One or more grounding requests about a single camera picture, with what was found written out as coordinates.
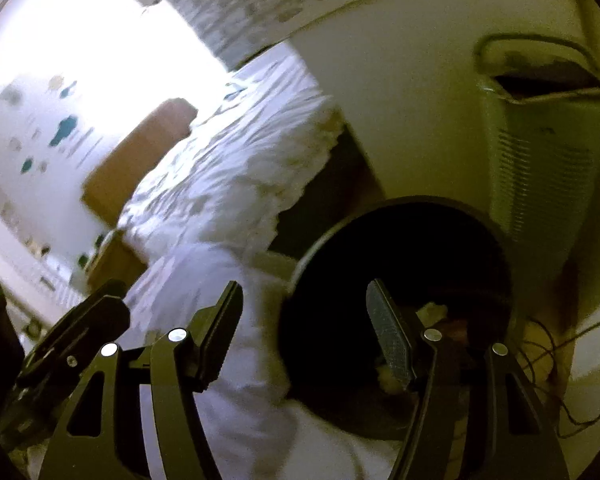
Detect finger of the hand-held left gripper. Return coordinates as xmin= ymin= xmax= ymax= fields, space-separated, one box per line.
xmin=17 ymin=280 xmax=132 ymax=392

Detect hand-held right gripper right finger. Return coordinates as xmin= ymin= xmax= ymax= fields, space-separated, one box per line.
xmin=366 ymin=279 xmax=571 ymax=480

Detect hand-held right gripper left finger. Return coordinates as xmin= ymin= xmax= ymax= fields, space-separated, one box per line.
xmin=39 ymin=281 xmax=244 ymax=480

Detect white tissue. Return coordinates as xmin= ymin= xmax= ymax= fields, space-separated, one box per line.
xmin=417 ymin=301 xmax=451 ymax=323
xmin=377 ymin=362 xmax=406 ymax=392

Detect black round trash bin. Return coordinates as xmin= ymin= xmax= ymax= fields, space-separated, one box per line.
xmin=277 ymin=197 xmax=515 ymax=442

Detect wooden nightstand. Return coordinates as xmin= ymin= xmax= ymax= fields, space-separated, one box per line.
xmin=87 ymin=230 xmax=148 ymax=286

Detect white bed duvet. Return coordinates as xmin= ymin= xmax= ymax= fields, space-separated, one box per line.
xmin=117 ymin=55 xmax=346 ymax=261

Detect wooden headboard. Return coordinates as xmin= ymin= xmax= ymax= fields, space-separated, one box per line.
xmin=82 ymin=99 xmax=198 ymax=228

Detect white air purifier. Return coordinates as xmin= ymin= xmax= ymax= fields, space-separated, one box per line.
xmin=474 ymin=34 xmax=600 ymax=263

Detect patterned curtain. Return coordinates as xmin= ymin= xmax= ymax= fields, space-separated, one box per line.
xmin=135 ymin=0 xmax=331 ymax=71

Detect black cable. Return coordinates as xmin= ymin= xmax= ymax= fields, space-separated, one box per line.
xmin=522 ymin=310 xmax=600 ymax=426

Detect teal wall stickers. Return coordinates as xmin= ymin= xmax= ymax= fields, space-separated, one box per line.
xmin=0 ymin=75 xmax=106 ymax=176

